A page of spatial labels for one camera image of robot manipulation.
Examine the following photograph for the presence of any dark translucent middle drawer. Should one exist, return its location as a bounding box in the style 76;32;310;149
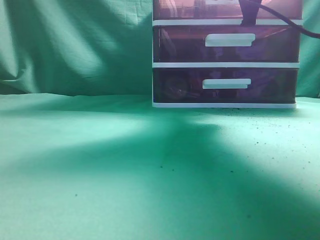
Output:
153;25;300;63

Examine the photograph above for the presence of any black cable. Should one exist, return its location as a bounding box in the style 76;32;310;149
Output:
254;2;320;39

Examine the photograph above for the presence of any white frame drawer cabinet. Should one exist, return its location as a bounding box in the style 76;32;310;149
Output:
152;3;302;109

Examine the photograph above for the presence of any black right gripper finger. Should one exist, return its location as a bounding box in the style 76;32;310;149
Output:
239;0;262;26

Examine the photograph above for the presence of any green cloth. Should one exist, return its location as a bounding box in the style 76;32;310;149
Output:
0;0;320;240

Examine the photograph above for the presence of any dark translucent bottom drawer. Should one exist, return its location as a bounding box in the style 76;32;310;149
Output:
153;68;298;104

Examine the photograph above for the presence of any dark translucent drawer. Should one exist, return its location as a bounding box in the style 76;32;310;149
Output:
153;68;298;104
153;25;300;63
153;0;303;20

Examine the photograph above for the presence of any dark translucent top drawer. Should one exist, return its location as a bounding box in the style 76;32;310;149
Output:
153;0;303;20

